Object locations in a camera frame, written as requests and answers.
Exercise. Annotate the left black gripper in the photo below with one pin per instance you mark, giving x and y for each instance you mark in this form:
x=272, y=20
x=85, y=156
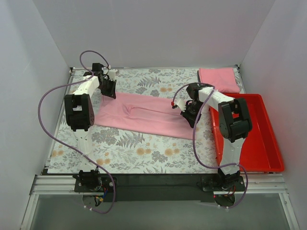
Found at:
x=108, y=86

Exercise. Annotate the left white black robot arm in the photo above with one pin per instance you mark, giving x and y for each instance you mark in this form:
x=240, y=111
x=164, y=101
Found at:
x=80, y=118

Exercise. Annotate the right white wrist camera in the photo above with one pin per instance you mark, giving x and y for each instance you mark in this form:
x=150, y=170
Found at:
x=180, y=104

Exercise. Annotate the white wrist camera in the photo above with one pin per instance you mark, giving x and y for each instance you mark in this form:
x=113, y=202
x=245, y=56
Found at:
x=180, y=104
x=112, y=74

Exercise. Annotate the red plastic bin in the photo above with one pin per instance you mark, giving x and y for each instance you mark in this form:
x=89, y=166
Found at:
x=260, y=152

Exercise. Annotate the aluminium frame rail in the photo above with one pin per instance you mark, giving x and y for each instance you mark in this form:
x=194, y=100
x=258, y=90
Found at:
x=158, y=202

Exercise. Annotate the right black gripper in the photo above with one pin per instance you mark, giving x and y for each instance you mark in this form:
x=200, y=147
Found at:
x=190, y=114

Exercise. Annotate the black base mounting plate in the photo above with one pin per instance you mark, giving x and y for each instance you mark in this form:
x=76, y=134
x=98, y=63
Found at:
x=159, y=187

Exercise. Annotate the folded pink t shirt stack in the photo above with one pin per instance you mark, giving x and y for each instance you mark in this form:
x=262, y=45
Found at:
x=222, y=79

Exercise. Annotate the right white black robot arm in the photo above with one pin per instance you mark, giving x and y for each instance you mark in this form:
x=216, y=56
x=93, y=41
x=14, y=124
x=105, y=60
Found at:
x=234, y=125

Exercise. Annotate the floral patterned table mat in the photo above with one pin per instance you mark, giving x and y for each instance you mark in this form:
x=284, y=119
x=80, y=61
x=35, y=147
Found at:
x=121, y=151

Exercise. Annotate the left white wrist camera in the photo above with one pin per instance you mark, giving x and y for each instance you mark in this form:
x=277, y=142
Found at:
x=112, y=74

